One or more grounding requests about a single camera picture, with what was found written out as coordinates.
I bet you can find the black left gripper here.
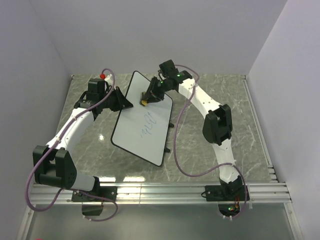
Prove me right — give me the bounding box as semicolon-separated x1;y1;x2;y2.
100;86;133;112

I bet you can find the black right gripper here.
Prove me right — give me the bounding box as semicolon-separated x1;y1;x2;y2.
140;77;170;105

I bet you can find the yellow bone-shaped eraser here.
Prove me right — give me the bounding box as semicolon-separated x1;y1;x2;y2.
139;91;148;107

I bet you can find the white whiteboard black frame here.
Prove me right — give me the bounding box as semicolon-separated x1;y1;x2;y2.
110;71;173;167

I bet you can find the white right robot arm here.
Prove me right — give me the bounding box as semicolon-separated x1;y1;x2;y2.
140;60;245;200

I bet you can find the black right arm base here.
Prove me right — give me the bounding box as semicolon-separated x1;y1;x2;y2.
200;184;250;220

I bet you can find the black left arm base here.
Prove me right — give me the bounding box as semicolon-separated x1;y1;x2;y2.
71;186;119;222

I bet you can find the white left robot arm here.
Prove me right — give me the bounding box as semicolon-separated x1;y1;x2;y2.
32;74;133;201

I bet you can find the black whiteboard clip lower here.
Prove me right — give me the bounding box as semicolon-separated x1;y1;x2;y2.
164;147;171;153

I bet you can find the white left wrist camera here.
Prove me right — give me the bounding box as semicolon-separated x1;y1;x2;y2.
104;74;113;85

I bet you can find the aluminium mounting rail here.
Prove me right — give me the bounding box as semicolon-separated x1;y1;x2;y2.
29;182;293;206

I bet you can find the aluminium side rail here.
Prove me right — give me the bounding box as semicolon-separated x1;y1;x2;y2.
241;75;279;183

